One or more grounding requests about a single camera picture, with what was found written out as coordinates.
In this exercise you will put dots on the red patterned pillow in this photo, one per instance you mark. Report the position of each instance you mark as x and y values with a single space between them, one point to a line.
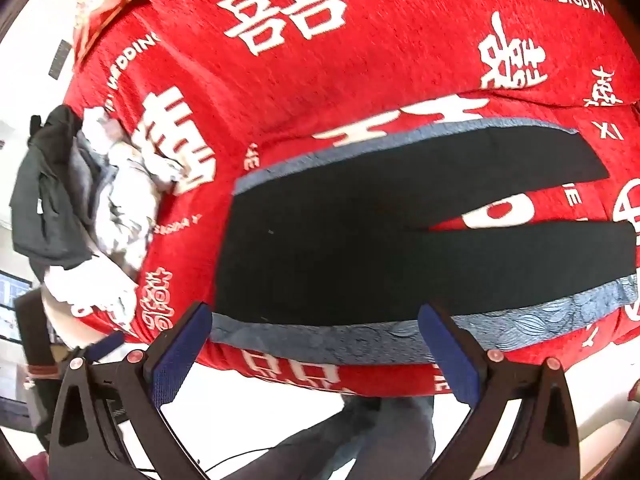
100 5

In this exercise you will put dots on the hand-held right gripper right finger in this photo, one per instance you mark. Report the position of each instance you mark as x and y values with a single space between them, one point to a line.
450 355

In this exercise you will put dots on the person's grey trouser legs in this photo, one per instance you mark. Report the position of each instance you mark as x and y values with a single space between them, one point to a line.
380 435

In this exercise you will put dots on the red printed blanket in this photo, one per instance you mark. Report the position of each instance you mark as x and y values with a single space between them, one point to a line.
350 60

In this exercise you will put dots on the black pants with grey-blue trim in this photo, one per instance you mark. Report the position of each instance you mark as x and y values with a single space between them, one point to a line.
325 240

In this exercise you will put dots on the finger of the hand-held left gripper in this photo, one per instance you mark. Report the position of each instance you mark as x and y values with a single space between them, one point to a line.
106 345

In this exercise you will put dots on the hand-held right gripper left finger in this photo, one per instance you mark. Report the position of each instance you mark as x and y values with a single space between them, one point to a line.
182 350

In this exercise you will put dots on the light grey crumpled garment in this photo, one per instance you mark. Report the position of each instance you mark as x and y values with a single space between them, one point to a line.
125 200

